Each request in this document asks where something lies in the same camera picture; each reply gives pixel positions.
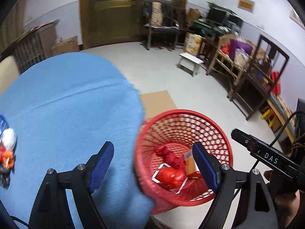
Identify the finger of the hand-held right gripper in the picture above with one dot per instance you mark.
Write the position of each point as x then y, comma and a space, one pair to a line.
241, 139

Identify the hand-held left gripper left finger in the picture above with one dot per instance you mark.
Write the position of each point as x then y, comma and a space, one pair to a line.
102, 164

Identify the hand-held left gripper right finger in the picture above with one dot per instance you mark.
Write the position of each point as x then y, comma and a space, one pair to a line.
205, 167

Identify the orange cardboard box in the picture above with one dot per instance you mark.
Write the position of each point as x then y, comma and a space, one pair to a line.
190, 164

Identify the red plastic bag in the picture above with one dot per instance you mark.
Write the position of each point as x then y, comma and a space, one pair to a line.
170, 157

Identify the red white-edged packet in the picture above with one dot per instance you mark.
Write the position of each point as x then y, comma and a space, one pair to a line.
170, 177

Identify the red plastic mesh basket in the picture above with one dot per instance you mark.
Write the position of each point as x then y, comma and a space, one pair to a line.
166, 131

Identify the white wrapper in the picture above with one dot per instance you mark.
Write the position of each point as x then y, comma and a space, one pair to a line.
9, 138

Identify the person's right hand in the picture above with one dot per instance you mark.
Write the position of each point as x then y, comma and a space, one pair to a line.
286, 205

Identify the yellow small stool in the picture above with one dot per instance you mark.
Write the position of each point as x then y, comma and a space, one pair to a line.
266, 116

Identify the tall dark wooden chair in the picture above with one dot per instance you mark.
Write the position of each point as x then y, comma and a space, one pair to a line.
259, 93

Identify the low wooden bench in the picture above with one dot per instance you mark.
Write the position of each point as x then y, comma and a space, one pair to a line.
283, 111

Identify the large red bag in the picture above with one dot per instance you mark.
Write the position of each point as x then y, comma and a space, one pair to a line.
276, 83

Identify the blue tablecloth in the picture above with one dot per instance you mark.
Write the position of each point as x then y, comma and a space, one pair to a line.
66, 105

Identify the flat cardboard sheet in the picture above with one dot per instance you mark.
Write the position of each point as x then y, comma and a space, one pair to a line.
157, 103

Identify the wicker armchair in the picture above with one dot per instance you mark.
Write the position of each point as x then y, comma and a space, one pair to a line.
224, 62

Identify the clear plastic bag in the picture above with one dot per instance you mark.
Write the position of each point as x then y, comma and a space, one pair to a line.
241, 58

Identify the small red bag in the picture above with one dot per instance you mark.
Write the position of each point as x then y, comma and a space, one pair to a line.
226, 50

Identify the purple cushion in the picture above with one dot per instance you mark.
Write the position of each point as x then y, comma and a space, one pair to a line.
239, 46

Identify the white small stool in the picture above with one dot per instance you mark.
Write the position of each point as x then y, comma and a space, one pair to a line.
190, 60

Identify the dark wooden side table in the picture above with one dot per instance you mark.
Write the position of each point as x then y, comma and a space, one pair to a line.
207, 50

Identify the printed white orange carton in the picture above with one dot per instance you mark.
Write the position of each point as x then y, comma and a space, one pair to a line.
192, 44

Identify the cluttered dark desk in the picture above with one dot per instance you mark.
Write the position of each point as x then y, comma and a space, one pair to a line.
209, 28

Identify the brown cardboard box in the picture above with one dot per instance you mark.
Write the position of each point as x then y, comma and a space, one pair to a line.
65, 45

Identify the black computer monitor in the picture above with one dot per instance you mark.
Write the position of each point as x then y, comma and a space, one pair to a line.
218, 15

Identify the cream chair back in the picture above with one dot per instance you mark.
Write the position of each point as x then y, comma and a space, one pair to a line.
8, 76

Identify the brown paper bag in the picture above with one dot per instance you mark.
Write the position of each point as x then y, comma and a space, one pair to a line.
194, 15

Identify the slatted wooden rack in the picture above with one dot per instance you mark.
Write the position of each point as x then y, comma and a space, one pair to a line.
28, 52

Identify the black cushioned armchair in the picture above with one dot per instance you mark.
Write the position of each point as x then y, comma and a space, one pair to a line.
164, 29

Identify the dark wooden armchair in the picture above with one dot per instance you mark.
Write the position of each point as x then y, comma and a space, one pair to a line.
182, 16

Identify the grey cabinet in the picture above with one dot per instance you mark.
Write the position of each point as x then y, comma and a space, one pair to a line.
48, 37

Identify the wooden double door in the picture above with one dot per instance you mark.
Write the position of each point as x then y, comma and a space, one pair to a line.
112, 16

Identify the striped beige cloth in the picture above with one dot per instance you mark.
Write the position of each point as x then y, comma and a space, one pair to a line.
157, 13

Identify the beige curtain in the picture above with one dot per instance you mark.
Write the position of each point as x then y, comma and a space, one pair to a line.
2, 35

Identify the white wall socket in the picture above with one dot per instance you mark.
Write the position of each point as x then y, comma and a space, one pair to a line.
261, 27

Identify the orange wall plaque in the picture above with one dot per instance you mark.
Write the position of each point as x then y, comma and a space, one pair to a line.
246, 4

